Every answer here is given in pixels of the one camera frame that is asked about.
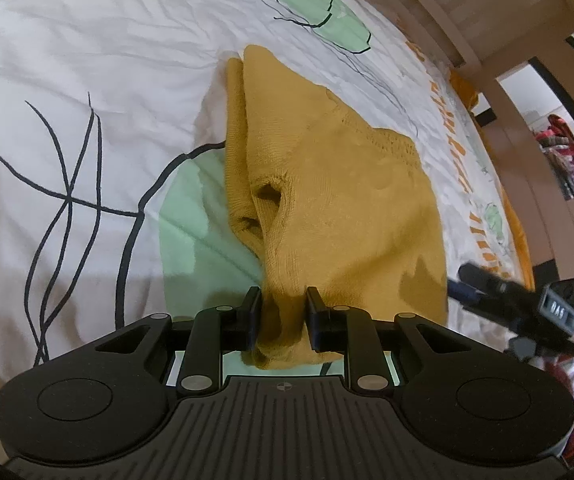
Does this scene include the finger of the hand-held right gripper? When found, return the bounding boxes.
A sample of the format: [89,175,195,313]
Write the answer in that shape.
[446,279,518,333]
[458,262,543,306]

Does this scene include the yellow knit sweater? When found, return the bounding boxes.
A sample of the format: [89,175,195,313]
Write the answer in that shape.
[224,44,449,373]

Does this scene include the beige wooden bed frame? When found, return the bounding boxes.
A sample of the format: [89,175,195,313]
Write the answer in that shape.
[377,0,574,291]

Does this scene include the white printed duvet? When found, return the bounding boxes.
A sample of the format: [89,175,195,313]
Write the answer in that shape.
[0,0,530,391]

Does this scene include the pile of colourful clothes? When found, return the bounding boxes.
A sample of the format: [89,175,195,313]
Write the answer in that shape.
[532,112,574,201]

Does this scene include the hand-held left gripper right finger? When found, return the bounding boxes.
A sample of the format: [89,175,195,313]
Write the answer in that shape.
[306,286,489,395]

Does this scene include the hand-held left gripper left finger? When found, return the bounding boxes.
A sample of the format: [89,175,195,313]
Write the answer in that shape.
[74,286,264,395]

